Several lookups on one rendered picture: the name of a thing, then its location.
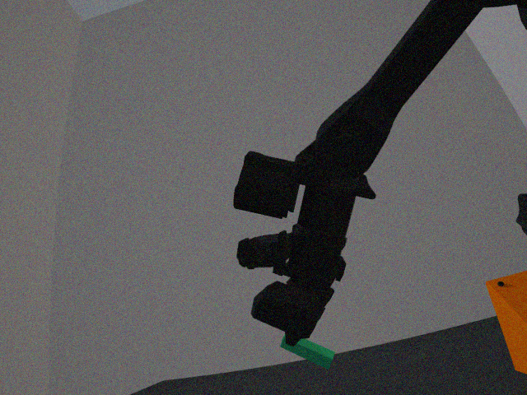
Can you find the green rectangular post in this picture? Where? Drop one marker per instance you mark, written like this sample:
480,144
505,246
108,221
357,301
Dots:
310,351

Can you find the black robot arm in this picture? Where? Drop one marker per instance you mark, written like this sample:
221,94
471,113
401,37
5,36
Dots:
332,167

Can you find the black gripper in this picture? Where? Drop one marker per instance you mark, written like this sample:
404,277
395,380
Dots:
315,261

